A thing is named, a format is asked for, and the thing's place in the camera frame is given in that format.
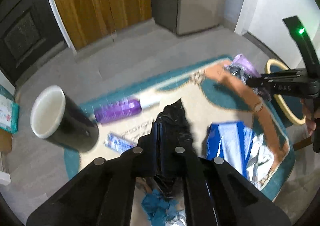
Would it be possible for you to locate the purple spray bottle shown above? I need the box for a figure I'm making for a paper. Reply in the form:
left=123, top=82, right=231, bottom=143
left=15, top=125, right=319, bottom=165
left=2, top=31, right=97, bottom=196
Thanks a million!
left=94, top=98, right=159, bottom=124

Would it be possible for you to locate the small blue white packet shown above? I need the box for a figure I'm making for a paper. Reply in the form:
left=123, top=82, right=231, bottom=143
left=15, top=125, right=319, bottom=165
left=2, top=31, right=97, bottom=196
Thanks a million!
left=103, top=133, right=136, bottom=154

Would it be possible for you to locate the teal and orange rug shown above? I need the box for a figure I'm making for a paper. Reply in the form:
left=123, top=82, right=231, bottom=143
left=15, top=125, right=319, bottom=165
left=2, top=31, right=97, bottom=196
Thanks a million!
left=64, top=56, right=295, bottom=200

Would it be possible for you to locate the black paper cup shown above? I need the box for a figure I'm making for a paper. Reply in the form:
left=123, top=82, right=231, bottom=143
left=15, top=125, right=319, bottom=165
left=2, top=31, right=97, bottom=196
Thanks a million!
left=30, top=85, right=99, bottom=152

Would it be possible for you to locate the blue white snack bag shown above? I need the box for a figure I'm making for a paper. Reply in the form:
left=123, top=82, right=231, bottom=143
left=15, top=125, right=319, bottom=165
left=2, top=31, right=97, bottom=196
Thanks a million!
left=206, top=121, right=274, bottom=190

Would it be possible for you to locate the green wet wipes pack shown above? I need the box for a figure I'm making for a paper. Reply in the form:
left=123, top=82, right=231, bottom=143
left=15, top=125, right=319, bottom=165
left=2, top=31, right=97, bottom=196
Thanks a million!
left=0, top=86, right=20, bottom=134

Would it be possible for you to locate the pink swiss roll wrapper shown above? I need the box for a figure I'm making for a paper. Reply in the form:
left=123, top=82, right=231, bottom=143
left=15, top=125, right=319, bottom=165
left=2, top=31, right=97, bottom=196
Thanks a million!
left=224, top=53, right=271, bottom=101

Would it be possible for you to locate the teal bin with yellow rim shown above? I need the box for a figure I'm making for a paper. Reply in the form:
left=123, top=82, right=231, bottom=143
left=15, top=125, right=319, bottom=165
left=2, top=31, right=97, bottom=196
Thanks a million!
left=265, top=58, right=307, bottom=126

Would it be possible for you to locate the person's right hand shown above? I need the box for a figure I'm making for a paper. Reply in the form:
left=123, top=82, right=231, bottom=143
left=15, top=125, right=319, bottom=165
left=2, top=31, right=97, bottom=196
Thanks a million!
left=300, top=99, right=320, bottom=136

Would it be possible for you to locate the black door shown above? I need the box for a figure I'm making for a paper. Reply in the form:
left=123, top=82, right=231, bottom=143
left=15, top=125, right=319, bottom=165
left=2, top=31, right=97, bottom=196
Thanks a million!
left=1, top=0, right=65, bottom=83

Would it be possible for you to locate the brown cardboard box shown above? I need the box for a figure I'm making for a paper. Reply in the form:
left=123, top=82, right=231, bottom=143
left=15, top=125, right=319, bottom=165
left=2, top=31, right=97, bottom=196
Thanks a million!
left=0, top=129, right=12, bottom=154

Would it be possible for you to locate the blue tissue paper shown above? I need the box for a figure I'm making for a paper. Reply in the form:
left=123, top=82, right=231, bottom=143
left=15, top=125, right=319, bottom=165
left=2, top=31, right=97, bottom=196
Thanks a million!
left=141, top=189, right=178, bottom=225

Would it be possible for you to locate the black plastic bag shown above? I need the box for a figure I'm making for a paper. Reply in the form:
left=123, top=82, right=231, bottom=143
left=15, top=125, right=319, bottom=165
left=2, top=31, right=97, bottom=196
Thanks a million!
left=153, top=99, right=196, bottom=198

